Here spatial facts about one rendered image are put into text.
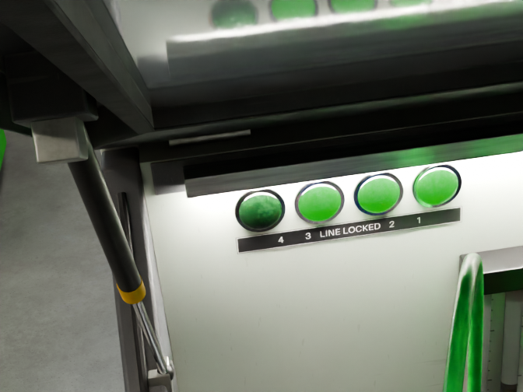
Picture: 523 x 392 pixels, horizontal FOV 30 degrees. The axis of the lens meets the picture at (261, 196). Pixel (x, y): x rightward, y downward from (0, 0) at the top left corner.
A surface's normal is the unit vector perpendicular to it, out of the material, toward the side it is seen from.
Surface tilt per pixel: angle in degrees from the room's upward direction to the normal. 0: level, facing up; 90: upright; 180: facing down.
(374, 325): 90
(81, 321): 0
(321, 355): 90
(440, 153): 90
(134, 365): 43
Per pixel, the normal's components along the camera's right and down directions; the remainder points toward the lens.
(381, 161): 0.13, 0.51
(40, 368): -0.09, -0.85
